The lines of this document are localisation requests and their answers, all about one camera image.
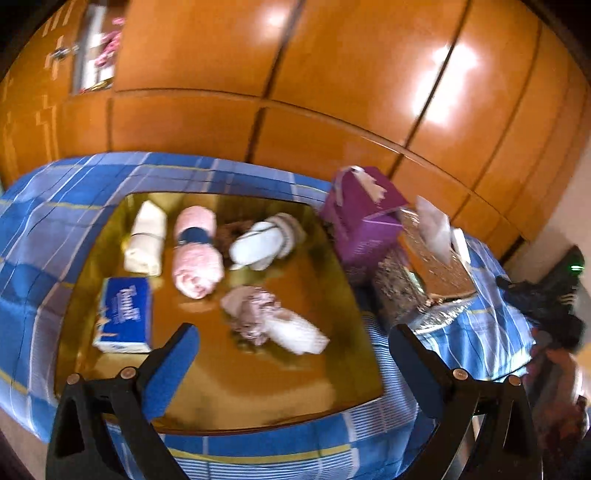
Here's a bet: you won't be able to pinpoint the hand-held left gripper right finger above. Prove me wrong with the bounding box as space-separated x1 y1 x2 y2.
388 323 546 480

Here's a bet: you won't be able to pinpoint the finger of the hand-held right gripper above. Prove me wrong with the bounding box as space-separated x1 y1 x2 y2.
496 274 539 305

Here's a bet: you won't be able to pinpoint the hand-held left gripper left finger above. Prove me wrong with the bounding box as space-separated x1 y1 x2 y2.
45 322 201 480

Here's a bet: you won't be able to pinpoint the white plastic package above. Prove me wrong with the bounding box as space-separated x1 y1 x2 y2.
450 228 471 264

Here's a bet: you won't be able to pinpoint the small blue-white box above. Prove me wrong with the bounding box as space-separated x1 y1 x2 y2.
91 276 154 354

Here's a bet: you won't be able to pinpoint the pink towel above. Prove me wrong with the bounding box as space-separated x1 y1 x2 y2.
172 206 225 298

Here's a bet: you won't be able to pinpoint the gold metal tray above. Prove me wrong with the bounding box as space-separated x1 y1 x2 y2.
54 191 385 435

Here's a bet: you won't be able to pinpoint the cream sock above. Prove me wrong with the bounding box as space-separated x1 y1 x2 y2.
265 307 331 356

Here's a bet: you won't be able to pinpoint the cream cloth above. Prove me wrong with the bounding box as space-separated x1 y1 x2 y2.
122 200 167 278

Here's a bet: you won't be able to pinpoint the brown scrunchie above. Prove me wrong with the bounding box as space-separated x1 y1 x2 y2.
215 222 252 268

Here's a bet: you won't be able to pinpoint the white sock roll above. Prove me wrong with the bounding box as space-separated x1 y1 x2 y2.
228 212 306 272

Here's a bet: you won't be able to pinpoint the person's right hand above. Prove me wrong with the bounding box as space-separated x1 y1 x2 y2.
529 328 585 416

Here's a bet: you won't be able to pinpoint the ornate metallic tissue box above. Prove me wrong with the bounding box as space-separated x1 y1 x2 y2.
373 208 478 333

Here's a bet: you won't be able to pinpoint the white tissue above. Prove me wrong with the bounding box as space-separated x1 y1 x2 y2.
416 195 452 265

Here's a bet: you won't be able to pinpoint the purple carton box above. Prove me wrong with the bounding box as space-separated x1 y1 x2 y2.
320 165 409 278

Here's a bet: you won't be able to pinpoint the blue plaid tablecloth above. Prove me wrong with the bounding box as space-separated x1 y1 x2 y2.
0 152 536 480

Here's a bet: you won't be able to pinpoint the wooden wardrobe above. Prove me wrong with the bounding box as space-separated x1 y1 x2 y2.
55 0 591 259

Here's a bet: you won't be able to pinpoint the wooden door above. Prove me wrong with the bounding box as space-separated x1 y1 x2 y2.
0 0 88 185

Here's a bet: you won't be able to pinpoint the pink shelf ornaments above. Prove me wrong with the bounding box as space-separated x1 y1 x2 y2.
95 16 125 70

